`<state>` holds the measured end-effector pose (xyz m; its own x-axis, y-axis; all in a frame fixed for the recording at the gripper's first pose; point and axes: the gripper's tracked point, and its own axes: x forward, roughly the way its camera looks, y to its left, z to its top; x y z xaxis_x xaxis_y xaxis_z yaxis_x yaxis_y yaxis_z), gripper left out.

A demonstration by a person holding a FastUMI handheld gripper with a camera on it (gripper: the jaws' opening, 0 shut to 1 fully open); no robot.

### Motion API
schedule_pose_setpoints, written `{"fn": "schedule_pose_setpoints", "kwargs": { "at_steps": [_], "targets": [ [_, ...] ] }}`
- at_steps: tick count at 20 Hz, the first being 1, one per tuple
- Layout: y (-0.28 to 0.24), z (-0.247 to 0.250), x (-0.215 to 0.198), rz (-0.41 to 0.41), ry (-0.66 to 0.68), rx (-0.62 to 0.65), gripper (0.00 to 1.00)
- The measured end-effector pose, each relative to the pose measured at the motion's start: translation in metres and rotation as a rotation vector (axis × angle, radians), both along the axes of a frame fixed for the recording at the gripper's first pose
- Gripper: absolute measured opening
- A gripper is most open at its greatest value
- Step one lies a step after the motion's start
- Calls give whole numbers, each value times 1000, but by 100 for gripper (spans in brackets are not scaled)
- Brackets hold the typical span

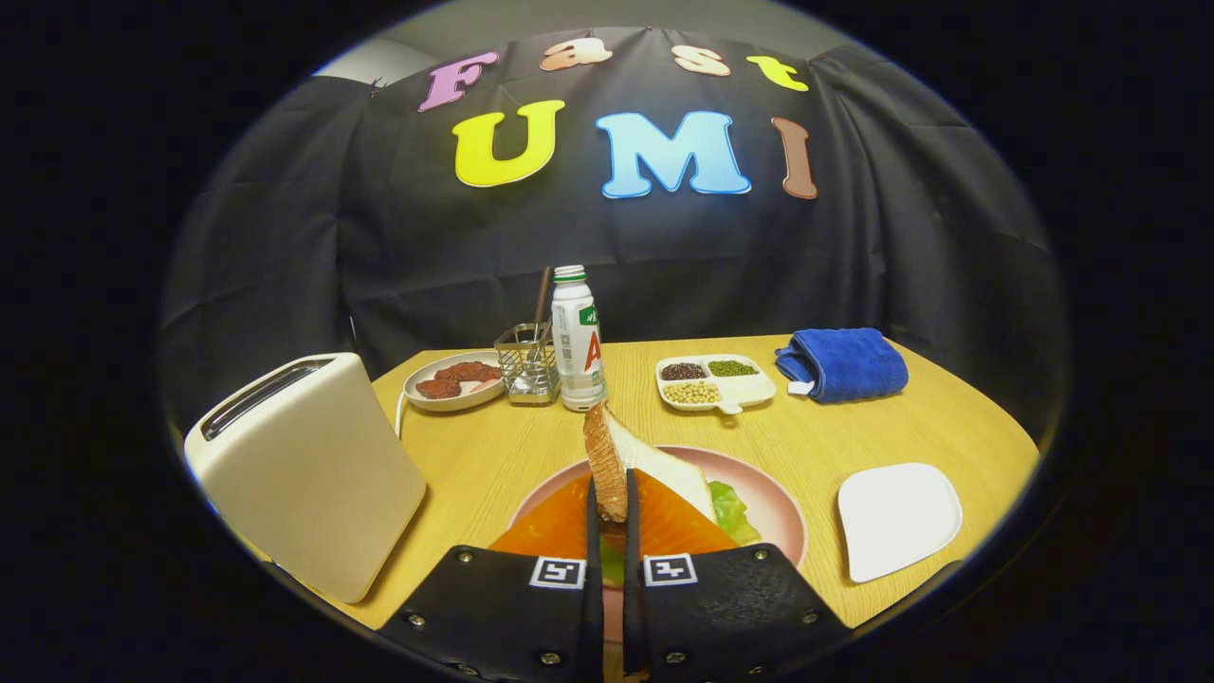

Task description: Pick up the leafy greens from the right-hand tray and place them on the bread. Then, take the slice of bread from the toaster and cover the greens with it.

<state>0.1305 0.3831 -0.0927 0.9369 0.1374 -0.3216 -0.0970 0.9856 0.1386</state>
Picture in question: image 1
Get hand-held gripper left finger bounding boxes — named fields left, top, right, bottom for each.
left=377, top=471, right=605, bottom=683

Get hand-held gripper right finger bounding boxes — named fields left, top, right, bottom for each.
left=621, top=468, right=852, bottom=683

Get toasted bread slice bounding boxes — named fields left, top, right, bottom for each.
left=582, top=402, right=718, bottom=525

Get green lettuce leaf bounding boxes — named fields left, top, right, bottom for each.
left=599, top=480, right=763, bottom=587

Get pink round plate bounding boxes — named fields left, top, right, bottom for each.
left=509, top=444, right=809, bottom=646

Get white bottle with green cap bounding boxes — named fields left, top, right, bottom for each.
left=550, top=265, right=608, bottom=413

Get white divided tray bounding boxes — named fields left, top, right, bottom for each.
left=655, top=354, right=777, bottom=415

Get small grey plate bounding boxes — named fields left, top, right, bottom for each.
left=403, top=350, right=506, bottom=413

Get brown meat pieces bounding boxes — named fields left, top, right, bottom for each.
left=415, top=360, right=503, bottom=400

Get white square plate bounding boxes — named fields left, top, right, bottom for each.
left=837, top=462, right=964, bottom=583

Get black backdrop cloth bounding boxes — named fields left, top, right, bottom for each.
left=161, top=27, right=1073, bottom=447

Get blue folded towel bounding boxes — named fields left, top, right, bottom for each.
left=774, top=327, right=910, bottom=405

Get cream toaster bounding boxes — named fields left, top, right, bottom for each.
left=183, top=352, right=428, bottom=605

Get metal wire holder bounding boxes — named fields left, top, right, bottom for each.
left=494, top=322, right=561, bottom=406

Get brown utensil handle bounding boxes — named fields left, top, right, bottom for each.
left=531, top=266, right=553, bottom=366

